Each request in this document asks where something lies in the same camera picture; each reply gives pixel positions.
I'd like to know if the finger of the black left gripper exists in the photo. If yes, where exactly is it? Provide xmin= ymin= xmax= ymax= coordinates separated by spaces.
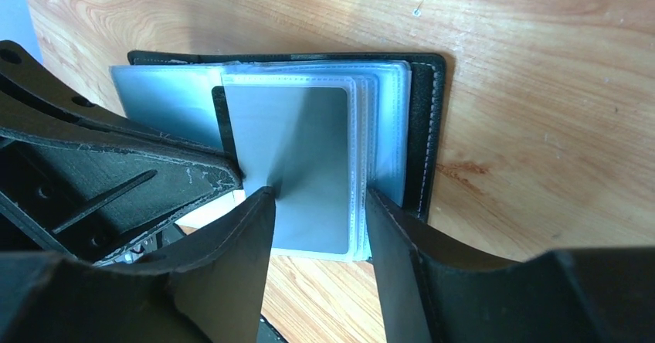
xmin=1 ymin=40 xmax=242 ymax=264

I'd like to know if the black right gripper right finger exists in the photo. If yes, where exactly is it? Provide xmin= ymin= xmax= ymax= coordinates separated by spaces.
xmin=365 ymin=189 xmax=654 ymax=342

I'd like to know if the black leather card holder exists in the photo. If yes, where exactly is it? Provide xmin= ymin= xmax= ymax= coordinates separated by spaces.
xmin=110 ymin=50 xmax=446 ymax=262

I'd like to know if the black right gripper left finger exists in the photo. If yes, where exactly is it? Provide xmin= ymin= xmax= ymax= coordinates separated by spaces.
xmin=1 ymin=187 xmax=276 ymax=342

